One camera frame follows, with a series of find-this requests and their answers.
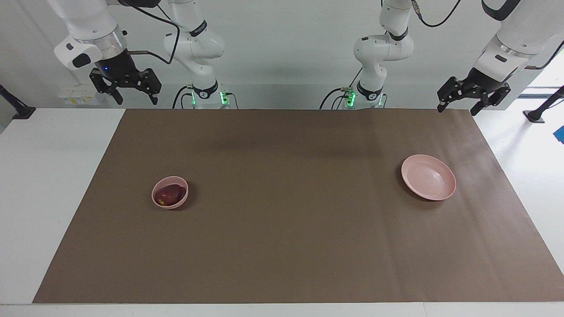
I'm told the black arm base cable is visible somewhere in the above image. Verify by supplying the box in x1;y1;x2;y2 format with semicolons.
319;66;364;110
172;85;195;110

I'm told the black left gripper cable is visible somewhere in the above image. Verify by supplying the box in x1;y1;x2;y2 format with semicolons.
411;0;564;70

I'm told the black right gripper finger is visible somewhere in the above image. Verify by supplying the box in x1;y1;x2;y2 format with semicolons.
89;68;124;105
137;68;162;105

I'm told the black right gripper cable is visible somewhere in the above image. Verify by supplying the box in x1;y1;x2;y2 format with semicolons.
118;0;181;65

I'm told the black right arm base cable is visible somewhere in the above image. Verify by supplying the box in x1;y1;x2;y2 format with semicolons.
172;85;195;110

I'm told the dark red apple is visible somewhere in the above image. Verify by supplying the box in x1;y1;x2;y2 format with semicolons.
154;184;185;206

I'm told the brown table mat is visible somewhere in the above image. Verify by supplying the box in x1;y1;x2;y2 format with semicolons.
32;109;564;304

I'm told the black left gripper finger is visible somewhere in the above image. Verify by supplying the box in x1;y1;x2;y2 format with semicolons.
437;76;470;113
470;84;512;117

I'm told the black camera stand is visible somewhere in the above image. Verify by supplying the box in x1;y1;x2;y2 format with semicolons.
523;86;564;123
0;84;37;120

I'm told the white wall socket box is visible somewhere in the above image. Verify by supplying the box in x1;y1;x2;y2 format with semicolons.
58;84;100;106

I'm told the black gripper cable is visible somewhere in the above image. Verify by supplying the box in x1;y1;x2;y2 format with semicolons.
118;0;181;65
411;0;564;70

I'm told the pink bowl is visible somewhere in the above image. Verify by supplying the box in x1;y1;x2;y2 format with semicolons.
151;176;189;210

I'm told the black left arm base cable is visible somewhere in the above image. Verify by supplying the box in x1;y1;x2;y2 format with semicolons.
319;66;364;110

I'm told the pink plate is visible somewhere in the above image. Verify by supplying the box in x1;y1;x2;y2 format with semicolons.
401;154;457;202

